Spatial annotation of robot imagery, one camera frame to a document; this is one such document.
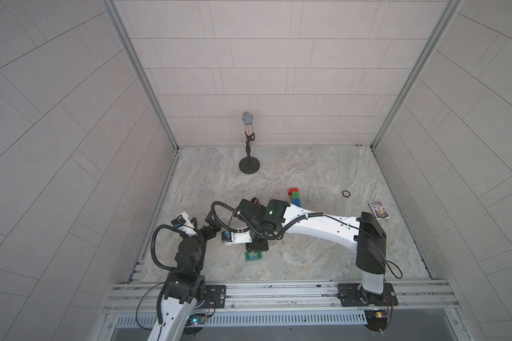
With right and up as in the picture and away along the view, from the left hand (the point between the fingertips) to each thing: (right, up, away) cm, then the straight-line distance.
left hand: (210, 211), depth 79 cm
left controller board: (-1, -30, -15) cm, 33 cm away
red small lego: (+34, +6, +19) cm, 39 cm away
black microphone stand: (+12, +17, +29) cm, 36 cm away
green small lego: (+35, +4, +15) cm, 38 cm away
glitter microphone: (+14, +37, +5) cm, 39 cm away
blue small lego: (+35, +1, +14) cm, 38 cm away
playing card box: (+70, -2, +12) cm, 71 cm away
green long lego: (+17, -15, -3) cm, 23 cm away
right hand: (+15, -11, -5) cm, 19 cm away
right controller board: (+57, -33, -11) cm, 67 cm away
